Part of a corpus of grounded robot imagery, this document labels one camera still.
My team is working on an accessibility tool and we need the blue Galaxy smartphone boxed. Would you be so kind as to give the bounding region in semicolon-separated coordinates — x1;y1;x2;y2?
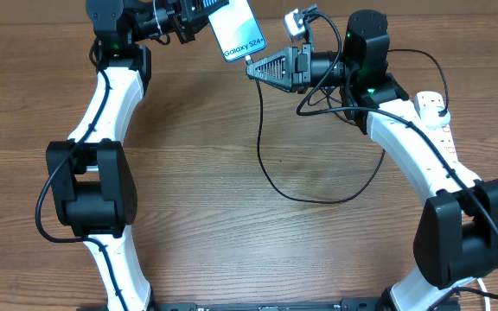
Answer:
208;0;267;62

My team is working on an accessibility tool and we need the black charging cable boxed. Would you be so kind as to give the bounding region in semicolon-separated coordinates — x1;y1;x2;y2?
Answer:
244;48;450;205

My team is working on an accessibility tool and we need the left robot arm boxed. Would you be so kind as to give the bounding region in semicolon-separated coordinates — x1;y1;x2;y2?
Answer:
35;0;227;310

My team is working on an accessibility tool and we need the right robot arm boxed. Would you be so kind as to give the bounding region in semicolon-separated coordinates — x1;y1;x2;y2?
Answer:
246;7;498;310

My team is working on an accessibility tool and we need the white charger plug adapter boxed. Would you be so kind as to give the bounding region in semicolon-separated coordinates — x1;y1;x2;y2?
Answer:
418;106;450;129

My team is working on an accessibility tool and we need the white power strip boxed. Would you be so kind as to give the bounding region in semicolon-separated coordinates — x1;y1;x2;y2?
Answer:
412;90;458;156

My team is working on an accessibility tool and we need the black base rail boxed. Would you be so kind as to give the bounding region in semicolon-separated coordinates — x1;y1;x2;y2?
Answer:
149;298;391;311

